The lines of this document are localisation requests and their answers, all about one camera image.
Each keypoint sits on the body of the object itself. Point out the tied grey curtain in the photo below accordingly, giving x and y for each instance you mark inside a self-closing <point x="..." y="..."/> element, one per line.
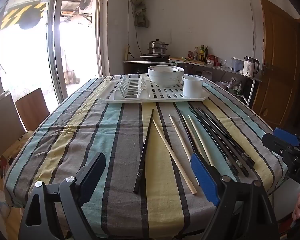
<point x="140" y="12"/>

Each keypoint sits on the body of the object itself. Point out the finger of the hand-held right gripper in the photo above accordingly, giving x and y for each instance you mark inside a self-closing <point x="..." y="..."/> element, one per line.
<point x="286" y="135"/>
<point x="275" y="143"/>

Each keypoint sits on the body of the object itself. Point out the white electric kettle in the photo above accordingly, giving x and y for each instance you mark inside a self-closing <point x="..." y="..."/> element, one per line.
<point x="248" y="68"/>

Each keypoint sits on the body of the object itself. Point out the dark bottle yellow label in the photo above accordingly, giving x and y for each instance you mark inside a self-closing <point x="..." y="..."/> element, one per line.
<point x="202" y="53"/>

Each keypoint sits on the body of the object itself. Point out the plastic bags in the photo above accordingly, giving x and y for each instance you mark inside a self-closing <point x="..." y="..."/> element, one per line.
<point x="236" y="85"/>

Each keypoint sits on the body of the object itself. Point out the white bowl dark rim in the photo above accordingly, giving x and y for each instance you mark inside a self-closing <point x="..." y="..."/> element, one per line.
<point x="162" y="68"/>

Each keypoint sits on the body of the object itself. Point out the outdoor air conditioner unit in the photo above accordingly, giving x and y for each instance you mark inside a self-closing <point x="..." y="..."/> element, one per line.
<point x="85" y="2"/>

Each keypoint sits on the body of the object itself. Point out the steel steamer pot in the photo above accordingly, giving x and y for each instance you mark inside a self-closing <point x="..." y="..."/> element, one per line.
<point x="157" y="47"/>

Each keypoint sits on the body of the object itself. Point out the white plastic dish rack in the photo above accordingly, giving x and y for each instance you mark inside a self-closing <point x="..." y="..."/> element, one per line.
<point x="162" y="92"/>

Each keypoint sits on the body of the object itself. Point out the long metal kitchen shelf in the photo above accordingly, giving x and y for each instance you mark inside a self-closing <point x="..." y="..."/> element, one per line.
<point x="215" y="67"/>

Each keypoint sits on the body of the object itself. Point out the yellow black striped sign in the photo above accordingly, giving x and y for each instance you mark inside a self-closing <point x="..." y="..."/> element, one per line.
<point x="12" y="17"/>

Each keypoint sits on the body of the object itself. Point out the dark glass bottle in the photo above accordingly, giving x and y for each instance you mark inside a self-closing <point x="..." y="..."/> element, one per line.
<point x="206" y="54"/>

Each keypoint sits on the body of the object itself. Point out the beige power strip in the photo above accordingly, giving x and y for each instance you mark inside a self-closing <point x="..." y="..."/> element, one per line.
<point x="126" y="52"/>

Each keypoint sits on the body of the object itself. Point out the red tin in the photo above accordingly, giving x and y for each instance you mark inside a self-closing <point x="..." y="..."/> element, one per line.
<point x="216" y="61"/>

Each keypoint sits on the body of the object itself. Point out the wooden cutting board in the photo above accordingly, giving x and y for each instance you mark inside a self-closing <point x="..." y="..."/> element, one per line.
<point x="182" y="60"/>

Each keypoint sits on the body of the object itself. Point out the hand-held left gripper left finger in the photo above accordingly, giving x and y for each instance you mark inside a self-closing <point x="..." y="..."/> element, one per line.
<point x="91" y="177"/>

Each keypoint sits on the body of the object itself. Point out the drinking glass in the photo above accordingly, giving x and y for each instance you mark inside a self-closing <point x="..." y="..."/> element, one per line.
<point x="224" y="64"/>

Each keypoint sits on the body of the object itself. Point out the black induction cooker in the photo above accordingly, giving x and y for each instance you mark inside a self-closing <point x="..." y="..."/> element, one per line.
<point x="155" y="56"/>

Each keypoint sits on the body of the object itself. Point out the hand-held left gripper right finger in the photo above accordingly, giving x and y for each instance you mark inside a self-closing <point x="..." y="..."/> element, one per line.
<point x="205" y="180"/>

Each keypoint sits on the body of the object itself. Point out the white cup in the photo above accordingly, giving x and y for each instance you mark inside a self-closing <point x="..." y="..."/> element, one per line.
<point x="192" y="88"/>

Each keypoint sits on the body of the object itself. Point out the white jar red lid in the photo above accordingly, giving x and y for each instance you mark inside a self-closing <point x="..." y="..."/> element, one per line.
<point x="210" y="60"/>

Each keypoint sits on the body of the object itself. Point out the chopsticks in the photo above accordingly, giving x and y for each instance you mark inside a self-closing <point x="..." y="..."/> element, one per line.
<point x="193" y="142"/>

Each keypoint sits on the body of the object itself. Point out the striped tablecloth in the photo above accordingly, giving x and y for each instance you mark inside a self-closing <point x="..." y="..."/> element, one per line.
<point x="115" y="142"/>

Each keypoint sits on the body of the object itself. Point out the wooden chopstick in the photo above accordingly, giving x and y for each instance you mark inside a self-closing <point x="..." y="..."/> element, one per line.
<point x="173" y="155"/>
<point x="200" y="138"/>
<point x="180" y="133"/>
<point x="188" y="128"/>

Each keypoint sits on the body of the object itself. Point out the round dark sign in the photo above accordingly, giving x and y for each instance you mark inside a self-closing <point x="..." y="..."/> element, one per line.
<point x="28" y="20"/>

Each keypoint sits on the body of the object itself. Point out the black chopstick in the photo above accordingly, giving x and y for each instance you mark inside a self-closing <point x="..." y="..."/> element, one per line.
<point x="214" y="142"/>
<point x="143" y="155"/>
<point x="225" y="135"/>
<point x="221" y="142"/>
<point x="230" y="136"/>

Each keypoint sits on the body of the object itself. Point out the wooden door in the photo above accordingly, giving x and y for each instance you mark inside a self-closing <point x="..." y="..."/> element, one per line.
<point x="280" y="55"/>

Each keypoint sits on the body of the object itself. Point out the small kitchen shelf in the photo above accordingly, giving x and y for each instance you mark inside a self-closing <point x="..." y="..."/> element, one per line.
<point x="145" y="61"/>

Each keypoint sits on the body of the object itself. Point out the water filter pitcher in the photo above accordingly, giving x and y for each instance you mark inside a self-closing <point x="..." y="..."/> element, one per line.
<point x="237" y="65"/>

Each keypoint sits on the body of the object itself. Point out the sliding glass door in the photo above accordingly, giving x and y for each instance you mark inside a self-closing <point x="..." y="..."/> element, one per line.
<point x="55" y="42"/>

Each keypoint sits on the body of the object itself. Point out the clear glass bottle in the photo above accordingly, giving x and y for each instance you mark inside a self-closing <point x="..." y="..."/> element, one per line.
<point x="196" y="53"/>

